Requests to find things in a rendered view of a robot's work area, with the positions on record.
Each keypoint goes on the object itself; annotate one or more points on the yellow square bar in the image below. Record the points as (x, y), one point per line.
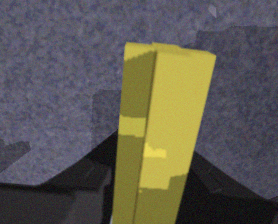
(164, 92)

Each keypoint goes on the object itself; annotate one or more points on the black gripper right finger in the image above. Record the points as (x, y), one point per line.
(210, 196)

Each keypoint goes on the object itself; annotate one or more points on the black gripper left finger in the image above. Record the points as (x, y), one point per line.
(81, 194)

